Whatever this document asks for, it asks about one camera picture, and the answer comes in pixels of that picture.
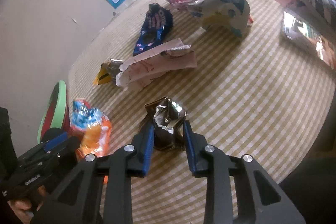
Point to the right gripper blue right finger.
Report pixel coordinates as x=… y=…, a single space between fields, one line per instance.
x=190 y=147

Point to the smartphone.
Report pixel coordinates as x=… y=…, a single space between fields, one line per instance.
x=307 y=38

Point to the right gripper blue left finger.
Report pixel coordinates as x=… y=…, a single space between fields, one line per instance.
x=146 y=148

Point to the dark blue cookie wrapper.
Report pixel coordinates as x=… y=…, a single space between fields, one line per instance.
x=158 y=23

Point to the pink paper sheet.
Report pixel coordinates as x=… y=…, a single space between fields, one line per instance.
x=139 y=71

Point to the orange snack bag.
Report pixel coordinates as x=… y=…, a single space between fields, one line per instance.
x=92 y=127

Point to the small yellow wrapper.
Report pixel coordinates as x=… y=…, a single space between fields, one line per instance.
x=108 y=72

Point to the person's left hand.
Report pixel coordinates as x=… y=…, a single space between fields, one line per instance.
x=22 y=208

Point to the white blue crumpled bag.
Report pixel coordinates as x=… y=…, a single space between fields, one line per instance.
x=234 y=15

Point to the red bin green rim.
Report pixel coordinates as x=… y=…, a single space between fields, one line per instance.
x=57 y=111

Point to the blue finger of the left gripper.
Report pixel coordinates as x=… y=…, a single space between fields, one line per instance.
x=54 y=138
x=38 y=157

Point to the beige checkered tablecloth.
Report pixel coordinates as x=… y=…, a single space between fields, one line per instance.
x=259 y=95

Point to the dark brown foil wrapper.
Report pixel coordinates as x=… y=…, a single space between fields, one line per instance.
x=168 y=117

